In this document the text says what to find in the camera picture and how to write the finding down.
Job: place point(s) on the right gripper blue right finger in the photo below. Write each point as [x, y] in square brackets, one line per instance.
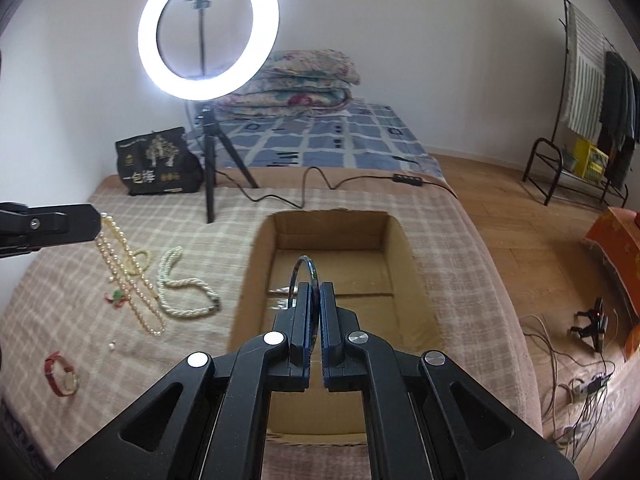
[426, 418]

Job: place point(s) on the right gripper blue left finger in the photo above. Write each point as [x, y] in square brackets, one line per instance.
[206, 418]

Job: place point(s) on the red strap wristwatch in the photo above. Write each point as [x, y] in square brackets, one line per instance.
[61, 375]

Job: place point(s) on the red cord jade pendant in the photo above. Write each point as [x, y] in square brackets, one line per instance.
[118, 297]

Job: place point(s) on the pink plaid blanket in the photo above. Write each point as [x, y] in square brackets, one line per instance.
[185, 278]

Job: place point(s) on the black snack bag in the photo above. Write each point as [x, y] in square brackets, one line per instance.
[158, 163]

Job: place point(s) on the open cardboard box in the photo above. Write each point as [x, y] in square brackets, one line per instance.
[371, 262]

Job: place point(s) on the small black tripod on floor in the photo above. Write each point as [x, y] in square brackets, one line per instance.
[597, 327]

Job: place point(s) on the black tripod stand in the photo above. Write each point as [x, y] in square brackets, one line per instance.
[212, 132]

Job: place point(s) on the orange floral cloth table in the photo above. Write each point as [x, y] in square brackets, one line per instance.
[616, 233]

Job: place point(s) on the black phone holder clamp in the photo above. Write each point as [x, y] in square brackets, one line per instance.
[201, 6]

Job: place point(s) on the blue patterned bed sheet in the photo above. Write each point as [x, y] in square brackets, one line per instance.
[361, 136]

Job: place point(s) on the black clothes rack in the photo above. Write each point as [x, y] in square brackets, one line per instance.
[550, 165]

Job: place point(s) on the yellow crate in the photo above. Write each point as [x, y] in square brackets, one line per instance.
[590, 161]

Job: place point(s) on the dark hanging clothes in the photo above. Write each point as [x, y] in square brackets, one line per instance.
[619, 118]

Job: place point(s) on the striped white towel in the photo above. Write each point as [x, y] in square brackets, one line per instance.
[584, 75]

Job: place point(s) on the white ring light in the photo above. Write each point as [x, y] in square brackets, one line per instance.
[239, 37]

